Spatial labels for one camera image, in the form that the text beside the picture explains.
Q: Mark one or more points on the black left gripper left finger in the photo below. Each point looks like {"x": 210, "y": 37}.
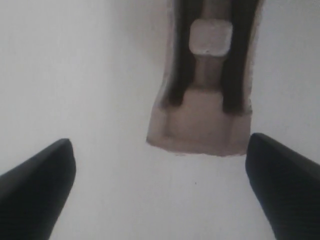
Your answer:
{"x": 33, "y": 194}

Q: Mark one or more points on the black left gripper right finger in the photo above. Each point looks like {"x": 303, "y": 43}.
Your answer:
{"x": 287, "y": 186}

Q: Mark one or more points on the grey paper pulp tray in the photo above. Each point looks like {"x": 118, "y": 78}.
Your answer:
{"x": 203, "y": 105}

